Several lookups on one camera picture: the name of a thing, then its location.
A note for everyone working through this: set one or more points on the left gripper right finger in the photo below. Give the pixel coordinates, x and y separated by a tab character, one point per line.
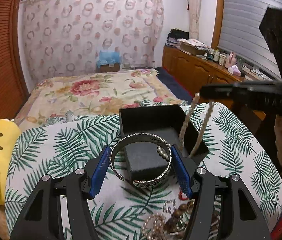
240	216

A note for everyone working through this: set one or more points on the leaf print tablecloth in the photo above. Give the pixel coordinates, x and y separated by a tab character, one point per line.
66	143

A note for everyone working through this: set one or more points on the floral bed blanket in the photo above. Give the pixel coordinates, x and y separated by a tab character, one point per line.
97	94

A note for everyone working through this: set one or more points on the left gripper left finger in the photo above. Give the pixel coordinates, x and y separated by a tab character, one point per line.
41	217

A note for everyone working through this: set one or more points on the wooden sideboard cabinet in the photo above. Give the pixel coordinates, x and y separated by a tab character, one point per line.
192	72

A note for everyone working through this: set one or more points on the patterned pink curtain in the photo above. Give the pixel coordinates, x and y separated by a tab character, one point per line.
65	37

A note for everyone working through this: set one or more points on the silver engraved cuff bangle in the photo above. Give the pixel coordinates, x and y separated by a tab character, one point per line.
148	157

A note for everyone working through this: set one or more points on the pile of dark clothes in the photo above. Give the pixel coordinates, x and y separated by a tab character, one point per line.
174	36

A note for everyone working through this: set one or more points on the stack of papers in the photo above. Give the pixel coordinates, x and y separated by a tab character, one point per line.
193	46

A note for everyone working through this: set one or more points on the pink tissue box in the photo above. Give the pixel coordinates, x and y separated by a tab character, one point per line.
234	70

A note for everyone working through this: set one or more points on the grey window blind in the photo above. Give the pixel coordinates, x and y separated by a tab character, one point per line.
240	33

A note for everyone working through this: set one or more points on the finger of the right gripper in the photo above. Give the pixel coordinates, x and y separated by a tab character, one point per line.
216	91

